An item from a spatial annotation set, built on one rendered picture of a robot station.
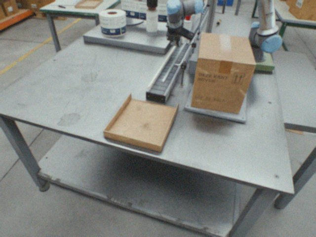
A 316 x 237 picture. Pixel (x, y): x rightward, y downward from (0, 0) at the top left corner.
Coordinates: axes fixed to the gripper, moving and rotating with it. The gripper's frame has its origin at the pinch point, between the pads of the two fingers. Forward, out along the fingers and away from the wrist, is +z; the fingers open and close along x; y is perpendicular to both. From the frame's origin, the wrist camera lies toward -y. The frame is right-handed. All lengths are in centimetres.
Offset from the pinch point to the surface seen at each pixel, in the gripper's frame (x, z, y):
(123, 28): -15, 9, 49
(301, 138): 5, 105, -123
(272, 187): 78, -33, -57
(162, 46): -3.6, 8.4, 13.8
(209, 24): -34.2, 14.2, -13.8
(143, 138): 71, -29, -3
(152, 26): -20.3, 9.4, 26.5
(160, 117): 58, -22, -6
